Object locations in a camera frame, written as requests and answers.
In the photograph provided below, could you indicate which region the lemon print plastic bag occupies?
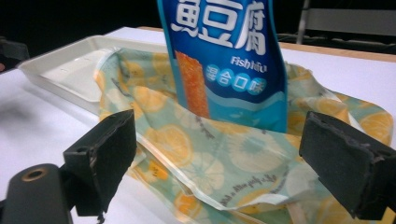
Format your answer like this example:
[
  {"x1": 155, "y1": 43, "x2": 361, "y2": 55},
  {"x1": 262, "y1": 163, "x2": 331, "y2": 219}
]
[{"x1": 93, "y1": 47, "x2": 396, "y2": 224}]

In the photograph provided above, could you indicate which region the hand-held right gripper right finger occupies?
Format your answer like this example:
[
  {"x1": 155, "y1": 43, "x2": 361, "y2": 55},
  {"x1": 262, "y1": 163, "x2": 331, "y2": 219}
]
[{"x1": 299, "y1": 111, "x2": 396, "y2": 221}]

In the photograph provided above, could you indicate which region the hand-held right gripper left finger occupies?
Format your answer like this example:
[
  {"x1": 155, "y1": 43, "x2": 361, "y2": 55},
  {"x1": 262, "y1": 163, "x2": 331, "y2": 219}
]
[{"x1": 63, "y1": 108, "x2": 137, "y2": 222}]

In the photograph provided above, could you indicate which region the blue snack packet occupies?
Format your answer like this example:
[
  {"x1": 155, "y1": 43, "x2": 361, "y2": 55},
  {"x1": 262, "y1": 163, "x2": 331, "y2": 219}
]
[{"x1": 156, "y1": 0, "x2": 289, "y2": 133}]

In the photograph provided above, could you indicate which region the white plastic tray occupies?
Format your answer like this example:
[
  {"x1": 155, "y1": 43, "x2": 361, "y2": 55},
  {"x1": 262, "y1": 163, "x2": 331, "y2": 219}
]
[{"x1": 18, "y1": 35, "x2": 169, "y2": 116}]

